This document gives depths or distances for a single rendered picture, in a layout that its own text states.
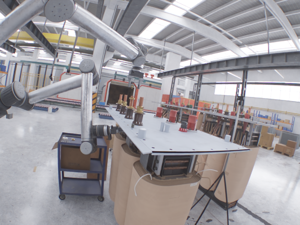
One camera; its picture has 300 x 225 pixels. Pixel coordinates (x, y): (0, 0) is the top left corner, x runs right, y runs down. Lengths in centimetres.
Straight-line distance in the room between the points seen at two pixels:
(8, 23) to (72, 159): 169
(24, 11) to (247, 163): 288
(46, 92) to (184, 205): 166
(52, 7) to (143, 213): 125
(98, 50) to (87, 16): 1116
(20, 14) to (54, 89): 97
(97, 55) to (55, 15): 1118
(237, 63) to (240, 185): 921
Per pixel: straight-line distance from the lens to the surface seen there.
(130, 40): 130
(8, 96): 170
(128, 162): 136
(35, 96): 183
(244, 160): 245
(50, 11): 77
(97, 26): 89
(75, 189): 245
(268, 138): 1031
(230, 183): 256
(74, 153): 208
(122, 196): 157
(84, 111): 133
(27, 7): 102
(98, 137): 239
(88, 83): 140
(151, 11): 1475
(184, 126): 120
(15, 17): 105
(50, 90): 175
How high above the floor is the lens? 155
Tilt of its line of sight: 4 degrees down
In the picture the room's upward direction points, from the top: 10 degrees clockwise
